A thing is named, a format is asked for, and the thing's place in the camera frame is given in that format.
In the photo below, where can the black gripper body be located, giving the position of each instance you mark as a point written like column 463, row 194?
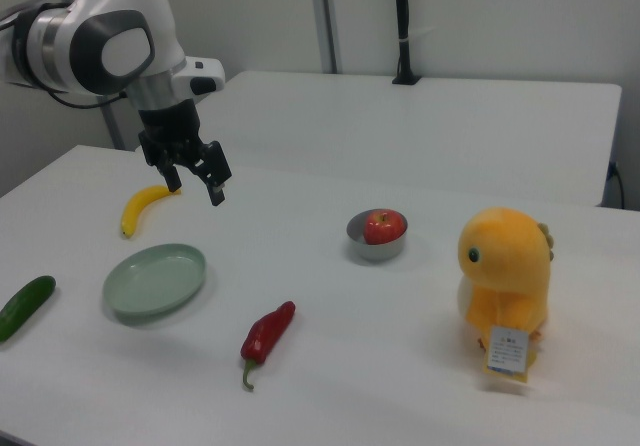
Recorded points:
column 170, row 131

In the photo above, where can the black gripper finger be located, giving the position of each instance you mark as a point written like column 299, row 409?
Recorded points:
column 216, row 171
column 171, row 178

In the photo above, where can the yellow banana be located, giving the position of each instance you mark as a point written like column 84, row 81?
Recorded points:
column 137, row 208

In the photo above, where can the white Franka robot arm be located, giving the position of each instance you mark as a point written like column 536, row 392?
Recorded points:
column 107, row 41

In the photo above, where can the light green plastic plate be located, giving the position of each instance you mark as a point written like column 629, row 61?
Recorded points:
column 155, row 283

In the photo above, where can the red chili pepper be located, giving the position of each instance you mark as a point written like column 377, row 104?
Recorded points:
column 267, row 336

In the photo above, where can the red apple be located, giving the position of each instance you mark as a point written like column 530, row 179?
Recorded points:
column 383, row 226

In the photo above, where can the grey metal bowl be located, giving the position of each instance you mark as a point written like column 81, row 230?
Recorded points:
column 377, row 248

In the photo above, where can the green cucumber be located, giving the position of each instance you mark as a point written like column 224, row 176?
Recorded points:
column 22, row 306

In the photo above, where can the black pole stand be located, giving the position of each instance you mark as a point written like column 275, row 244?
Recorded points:
column 403, row 26

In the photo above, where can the yellow plush bird toy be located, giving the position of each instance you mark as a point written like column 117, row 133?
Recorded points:
column 505, row 271

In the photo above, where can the paper hang tag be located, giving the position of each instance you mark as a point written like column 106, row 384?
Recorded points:
column 507, row 353

